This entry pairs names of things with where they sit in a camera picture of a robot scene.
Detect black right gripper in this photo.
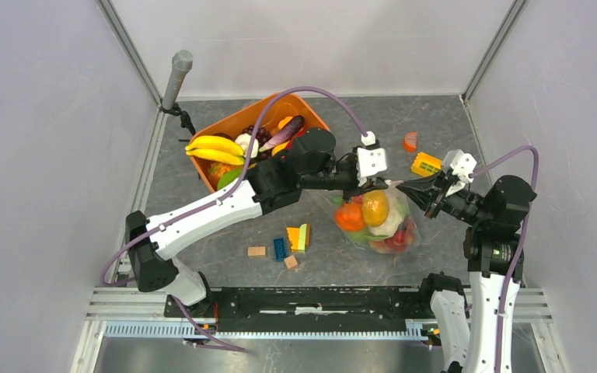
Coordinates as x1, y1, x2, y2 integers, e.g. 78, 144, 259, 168
397, 166, 492, 225

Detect orange toy pumpkin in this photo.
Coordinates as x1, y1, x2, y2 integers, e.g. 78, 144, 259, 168
334, 202, 367, 232

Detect clear zip top bag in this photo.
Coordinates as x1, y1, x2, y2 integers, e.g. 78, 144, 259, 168
311, 182, 421, 255

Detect red lychee bunch toy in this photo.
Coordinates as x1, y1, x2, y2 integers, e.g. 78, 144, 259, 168
368, 218, 418, 254

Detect white toy cauliflower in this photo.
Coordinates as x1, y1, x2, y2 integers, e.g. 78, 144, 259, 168
368, 207, 406, 238

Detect green toy cabbage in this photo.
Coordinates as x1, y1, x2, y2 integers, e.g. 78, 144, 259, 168
345, 228, 387, 245

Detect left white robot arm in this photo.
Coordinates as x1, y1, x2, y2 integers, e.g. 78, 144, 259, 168
125, 128, 388, 317

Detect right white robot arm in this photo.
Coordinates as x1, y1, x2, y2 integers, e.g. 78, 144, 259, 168
397, 172, 536, 372

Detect yellow toy waffle block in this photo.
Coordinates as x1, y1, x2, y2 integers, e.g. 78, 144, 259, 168
410, 152, 442, 177

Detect orange semicircle toy block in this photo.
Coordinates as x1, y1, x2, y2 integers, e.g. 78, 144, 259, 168
403, 131, 417, 153

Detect purple toy eggplant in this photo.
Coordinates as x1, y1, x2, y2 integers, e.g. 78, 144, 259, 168
260, 115, 305, 152

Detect orange green layered toy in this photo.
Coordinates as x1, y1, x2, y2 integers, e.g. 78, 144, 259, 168
286, 223, 311, 252

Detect orange plastic tub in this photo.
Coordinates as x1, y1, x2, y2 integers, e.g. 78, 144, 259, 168
189, 93, 330, 193

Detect dark purple toy grapes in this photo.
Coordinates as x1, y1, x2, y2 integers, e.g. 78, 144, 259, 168
241, 125, 272, 155

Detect blue toy brick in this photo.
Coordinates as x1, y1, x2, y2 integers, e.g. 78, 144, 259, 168
273, 237, 287, 262

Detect small tan wooden cube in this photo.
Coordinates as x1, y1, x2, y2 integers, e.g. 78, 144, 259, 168
284, 255, 299, 270

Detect white toy garlic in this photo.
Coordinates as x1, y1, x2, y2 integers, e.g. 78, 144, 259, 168
234, 133, 260, 159

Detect green toy starfruit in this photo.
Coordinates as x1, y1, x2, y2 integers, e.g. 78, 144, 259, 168
217, 168, 243, 190

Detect tan wooden block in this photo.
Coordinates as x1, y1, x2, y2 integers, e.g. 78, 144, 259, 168
247, 246, 267, 257

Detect yellow toy banana bunch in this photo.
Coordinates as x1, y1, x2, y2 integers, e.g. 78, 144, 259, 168
185, 135, 244, 166

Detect grey microphone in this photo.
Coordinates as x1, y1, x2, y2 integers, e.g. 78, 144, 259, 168
162, 49, 194, 110

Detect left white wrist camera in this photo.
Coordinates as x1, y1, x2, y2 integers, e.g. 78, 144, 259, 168
356, 148, 388, 187

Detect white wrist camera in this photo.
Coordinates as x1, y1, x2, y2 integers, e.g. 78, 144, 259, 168
442, 149, 477, 197
356, 148, 388, 187

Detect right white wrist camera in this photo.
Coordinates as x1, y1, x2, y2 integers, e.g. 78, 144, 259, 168
442, 149, 477, 197

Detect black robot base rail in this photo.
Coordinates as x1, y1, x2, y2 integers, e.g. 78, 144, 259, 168
187, 283, 438, 333

